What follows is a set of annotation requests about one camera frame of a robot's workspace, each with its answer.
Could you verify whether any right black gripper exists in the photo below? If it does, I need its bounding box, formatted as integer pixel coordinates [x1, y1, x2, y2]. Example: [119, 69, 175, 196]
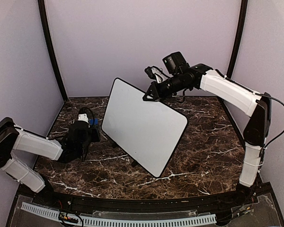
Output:
[142, 73, 189, 101]

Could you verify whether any blue whiteboard eraser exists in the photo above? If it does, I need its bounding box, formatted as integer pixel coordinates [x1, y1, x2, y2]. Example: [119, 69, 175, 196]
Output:
[89, 118, 98, 128]

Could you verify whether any white whiteboard black frame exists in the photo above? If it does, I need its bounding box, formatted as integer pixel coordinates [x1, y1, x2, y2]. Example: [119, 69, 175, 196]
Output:
[101, 78, 188, 178]

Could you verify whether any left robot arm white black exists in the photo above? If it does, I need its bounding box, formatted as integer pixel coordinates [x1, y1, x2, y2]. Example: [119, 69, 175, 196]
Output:
[0, 114, 100, 206]

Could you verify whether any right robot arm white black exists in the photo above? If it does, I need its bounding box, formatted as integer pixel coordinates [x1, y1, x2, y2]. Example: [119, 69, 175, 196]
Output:
[142, 52, 271, 187]

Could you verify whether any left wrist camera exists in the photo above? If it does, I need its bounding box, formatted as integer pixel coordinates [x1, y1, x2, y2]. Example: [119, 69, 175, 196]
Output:
[78, 107, 95, 124]

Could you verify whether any right black frame post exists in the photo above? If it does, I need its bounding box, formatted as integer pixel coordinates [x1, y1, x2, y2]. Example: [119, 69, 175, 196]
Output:
[227, 0, 248, 77]

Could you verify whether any black frame post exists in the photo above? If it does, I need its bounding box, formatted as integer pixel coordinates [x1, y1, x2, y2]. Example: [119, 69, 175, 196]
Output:
[37, 0, 68, 102]
[227, 0, 248, 77]

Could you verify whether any white slotted cable duct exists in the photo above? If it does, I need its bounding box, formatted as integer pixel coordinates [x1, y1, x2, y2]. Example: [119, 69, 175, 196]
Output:
[20, 202, 216, 227]

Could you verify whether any left black frame post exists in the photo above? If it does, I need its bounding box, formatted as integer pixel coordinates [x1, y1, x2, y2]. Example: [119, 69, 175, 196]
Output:
[37, 0, 68, 102]

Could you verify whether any black curved front rail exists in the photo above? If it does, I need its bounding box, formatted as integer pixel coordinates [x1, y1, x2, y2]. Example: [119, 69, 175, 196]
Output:
[30, 182, 258, 213]

